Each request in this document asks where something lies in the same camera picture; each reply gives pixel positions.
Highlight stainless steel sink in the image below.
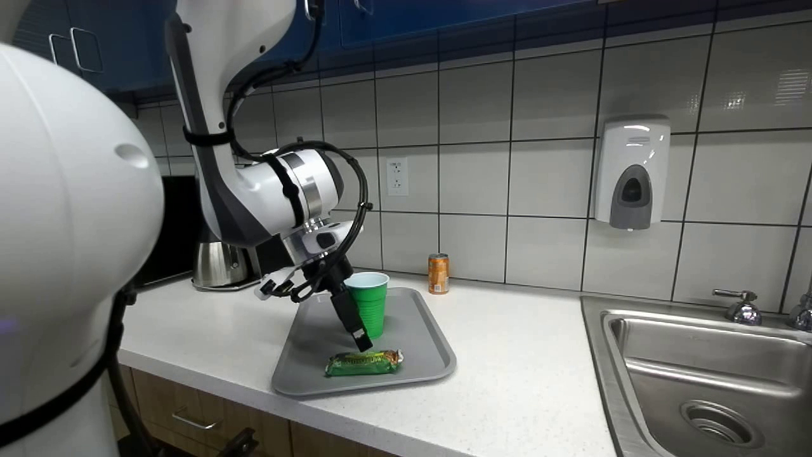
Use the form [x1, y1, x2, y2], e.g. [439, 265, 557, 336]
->
[581, 294, 812, 457]

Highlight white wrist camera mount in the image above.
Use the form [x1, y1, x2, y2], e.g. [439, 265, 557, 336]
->
[278, 221, 358, 266]

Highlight blue upper cabinets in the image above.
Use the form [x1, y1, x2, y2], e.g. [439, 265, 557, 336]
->
[0, 0, 812, 106]

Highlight orange soda can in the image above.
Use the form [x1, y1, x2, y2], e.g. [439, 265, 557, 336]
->
[426, 252, 455, 298]

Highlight green granola bar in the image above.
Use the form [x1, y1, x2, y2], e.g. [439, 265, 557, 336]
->
[323, 348, 407, 382]

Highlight green plastic cup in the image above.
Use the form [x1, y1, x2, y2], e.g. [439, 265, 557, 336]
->
[342, 270, 394, 342]

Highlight white wall soap dispenser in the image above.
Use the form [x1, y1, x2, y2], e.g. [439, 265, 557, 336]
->
[595, 118, 672, 233]

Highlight grey plastic tray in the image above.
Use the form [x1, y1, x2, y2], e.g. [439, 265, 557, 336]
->
[270, 284, 460, 401]

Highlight chrome faucet knob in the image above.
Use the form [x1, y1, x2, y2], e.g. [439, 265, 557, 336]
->
[710, 287, 764, 327]

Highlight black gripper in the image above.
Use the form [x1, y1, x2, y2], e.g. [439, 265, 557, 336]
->
[289, 252, 377, 356]

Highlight wooden lower cabinet drawers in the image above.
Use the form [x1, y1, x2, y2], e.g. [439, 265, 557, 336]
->
[109, 364, 402, 457]

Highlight chrome sink faucet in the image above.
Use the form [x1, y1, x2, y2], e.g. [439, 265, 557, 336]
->
[786, 283, 812, 332]

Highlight white wall outlet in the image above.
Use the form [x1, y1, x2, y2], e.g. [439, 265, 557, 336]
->
[384, 156, 415, 204]

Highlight metal drawer handle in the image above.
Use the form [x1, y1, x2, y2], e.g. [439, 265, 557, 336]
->
[170, 412, 219, 434]

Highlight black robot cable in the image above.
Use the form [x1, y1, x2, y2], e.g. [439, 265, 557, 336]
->
[222, 0, 377, 304]

